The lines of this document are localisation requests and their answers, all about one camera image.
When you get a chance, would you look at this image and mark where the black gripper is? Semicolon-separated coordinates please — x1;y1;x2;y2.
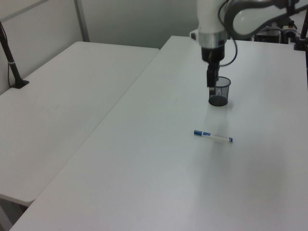
201;45;226;96

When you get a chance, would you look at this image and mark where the blue and white marker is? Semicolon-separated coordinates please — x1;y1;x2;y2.
193;129;234;143

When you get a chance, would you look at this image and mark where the black mesh pen cup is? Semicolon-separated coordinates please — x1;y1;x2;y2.
208;76;232;107

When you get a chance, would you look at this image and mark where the black background equipment box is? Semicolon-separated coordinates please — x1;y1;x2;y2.
254;20;297;44

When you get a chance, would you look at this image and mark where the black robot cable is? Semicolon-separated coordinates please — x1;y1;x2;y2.
217;0;239;67

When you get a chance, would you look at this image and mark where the black camera stand pole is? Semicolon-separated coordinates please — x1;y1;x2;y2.
0;20;30;90
293;13;308;51

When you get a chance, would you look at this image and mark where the grey partition frame post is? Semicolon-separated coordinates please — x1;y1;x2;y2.
74;0;90;43

